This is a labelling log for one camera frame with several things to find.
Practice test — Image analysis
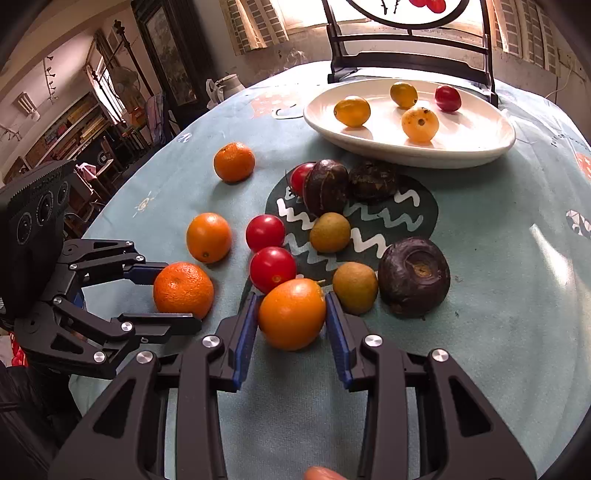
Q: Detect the light blue printed tablecloth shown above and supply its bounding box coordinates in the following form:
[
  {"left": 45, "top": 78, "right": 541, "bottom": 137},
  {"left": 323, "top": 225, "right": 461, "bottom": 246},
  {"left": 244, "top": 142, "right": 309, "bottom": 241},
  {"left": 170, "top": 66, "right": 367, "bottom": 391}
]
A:
[{"left": 69, "top": 60, "right": 591, "bottom": 480}]

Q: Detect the yellow loquat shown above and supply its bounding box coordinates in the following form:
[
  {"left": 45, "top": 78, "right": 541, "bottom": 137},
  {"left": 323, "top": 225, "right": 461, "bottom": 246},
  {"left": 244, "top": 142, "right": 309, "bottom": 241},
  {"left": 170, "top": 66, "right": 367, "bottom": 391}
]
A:
[{"left": 401, "top": 106, "right": 440, "bottom": 143}]

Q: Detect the red cherry tomato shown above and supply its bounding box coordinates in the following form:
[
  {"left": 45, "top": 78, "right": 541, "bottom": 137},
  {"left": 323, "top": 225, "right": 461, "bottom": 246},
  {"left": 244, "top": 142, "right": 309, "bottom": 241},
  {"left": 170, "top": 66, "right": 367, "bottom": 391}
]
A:
[
  {"left": 289, "top": 162, "right": 317, "bottom": 197},
  {"left": 249, "top": 246, "right": 297, "bottom": 295},
  {"left": 245, "top": 214, "right": 286, "bottom": 253},
  {"left": 434, "top": 84, "right": 462, "bottom": 112}
]

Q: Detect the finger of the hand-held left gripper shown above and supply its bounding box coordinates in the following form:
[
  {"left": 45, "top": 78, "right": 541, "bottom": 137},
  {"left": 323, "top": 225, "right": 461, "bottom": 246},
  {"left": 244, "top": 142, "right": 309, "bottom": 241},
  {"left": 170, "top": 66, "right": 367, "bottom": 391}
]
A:
[
  {"left": 51, "top": 239, "right": 169, "bottom": 301},
  {"left": 14, "top": 296, "right": 203, "bottom": 380}
]

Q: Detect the yellow cherry tomato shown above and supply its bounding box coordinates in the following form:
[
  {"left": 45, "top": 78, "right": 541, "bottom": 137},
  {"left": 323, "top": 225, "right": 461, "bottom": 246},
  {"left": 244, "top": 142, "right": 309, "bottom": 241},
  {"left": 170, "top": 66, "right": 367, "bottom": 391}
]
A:
[
  {"left": 334, "top": 95, "right": 371, "bottom": 128},
  {"left": 390, "top": 81, "right": 419, "bottom": 110}
]

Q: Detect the person's right hand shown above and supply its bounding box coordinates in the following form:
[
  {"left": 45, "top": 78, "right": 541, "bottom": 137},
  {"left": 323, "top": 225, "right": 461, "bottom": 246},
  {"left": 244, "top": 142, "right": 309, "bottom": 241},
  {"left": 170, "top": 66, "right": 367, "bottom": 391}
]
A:
[{"left": 305, "top": 466, "right": 347, "bottom": 480}]

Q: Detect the white kettle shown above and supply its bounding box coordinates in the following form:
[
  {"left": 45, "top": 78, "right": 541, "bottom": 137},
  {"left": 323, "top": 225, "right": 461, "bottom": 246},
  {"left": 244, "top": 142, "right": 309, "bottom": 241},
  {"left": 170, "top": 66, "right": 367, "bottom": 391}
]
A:
[{"left": 205, "top": 74, "right": 246, "bottom": 110}]

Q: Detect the smooth orange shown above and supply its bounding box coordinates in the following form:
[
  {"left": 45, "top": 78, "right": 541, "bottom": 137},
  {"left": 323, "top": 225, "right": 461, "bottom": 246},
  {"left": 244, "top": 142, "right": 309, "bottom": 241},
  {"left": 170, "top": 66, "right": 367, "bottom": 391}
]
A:
[
  {"left": 257, "top": 278, "right": 328, "bottom": 352},
  {"left": 186, "top": 212, "right": 232, "bottom": 265}
]

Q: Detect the white oval plate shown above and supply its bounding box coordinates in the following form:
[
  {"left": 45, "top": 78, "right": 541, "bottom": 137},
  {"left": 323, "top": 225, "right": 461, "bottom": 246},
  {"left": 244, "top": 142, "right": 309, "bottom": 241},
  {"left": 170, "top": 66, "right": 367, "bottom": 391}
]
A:
[{"left": 303, "top": 78, "right": 516, "bottom": 169}]

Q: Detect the wooden bookshelf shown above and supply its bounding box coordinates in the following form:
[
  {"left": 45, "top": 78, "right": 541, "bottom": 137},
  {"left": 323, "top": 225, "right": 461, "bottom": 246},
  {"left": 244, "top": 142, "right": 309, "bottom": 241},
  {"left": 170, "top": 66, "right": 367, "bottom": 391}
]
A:
[{"left": 23, "top": 92, "right": 116, "bottom": 168}]

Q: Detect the dark wooden cabinet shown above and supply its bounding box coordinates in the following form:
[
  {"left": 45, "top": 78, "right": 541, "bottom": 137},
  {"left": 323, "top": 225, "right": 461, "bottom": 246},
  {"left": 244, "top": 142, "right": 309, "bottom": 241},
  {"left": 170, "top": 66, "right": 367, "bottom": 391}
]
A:
[{"left": 131, "top": 0, "right": 218, "bottom": 131}]

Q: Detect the small olive brown fruit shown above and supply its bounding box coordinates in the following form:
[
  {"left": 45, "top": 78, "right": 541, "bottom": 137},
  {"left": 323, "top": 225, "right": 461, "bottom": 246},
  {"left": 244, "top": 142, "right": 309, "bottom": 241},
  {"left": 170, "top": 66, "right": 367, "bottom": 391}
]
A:
[
  {"left": 309, "top": 212, "right": 352, "bottom": 254},
  {"left": 332, "top": 261, "right": 379, "bottom": 315}
]

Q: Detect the bumpy mandarin orange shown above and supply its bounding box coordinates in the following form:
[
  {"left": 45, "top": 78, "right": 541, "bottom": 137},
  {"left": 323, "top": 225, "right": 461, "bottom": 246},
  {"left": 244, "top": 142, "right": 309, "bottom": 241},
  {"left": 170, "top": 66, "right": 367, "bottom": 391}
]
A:
[
  {"left": 213, "top": 141, "right": 256, "bottom": 183},
  {"left": 153, "top": 261, "right": 215, "bottom": 320}
]

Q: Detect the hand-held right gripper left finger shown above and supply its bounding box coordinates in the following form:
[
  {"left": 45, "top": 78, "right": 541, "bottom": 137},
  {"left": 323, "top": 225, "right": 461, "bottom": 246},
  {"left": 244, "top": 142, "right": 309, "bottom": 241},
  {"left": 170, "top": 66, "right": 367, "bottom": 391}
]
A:
[{"left": 48, "top": 292, "right": 259, "bottom": 480}]

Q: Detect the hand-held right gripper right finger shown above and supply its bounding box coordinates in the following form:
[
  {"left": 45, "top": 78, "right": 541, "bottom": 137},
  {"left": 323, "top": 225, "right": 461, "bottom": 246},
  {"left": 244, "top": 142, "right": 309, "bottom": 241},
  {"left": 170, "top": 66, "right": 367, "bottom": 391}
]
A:
[{"left": 324, "top": 292, "right": 539, "bottom": 480}]

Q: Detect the standing fan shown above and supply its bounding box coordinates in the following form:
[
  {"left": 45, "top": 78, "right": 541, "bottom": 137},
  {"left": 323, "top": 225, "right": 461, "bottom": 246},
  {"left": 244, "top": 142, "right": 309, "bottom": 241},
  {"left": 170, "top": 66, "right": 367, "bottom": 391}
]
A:
[{"left": 108, "top": 67, "right": 141, "bottom": 100}]

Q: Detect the dark wooden chair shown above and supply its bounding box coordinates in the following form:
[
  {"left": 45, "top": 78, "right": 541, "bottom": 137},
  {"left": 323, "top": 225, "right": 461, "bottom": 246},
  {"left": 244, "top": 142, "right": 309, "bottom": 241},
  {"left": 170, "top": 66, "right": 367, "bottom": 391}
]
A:
[{"left": 323, "top": 0, "right": 500, "bottom": 108}]

